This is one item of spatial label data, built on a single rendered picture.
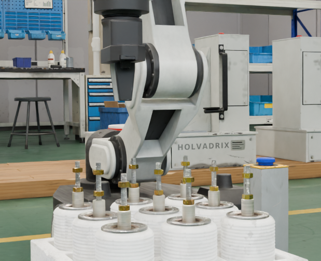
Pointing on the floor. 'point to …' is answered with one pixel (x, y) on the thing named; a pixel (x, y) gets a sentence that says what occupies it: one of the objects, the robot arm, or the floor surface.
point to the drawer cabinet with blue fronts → (92, 101)
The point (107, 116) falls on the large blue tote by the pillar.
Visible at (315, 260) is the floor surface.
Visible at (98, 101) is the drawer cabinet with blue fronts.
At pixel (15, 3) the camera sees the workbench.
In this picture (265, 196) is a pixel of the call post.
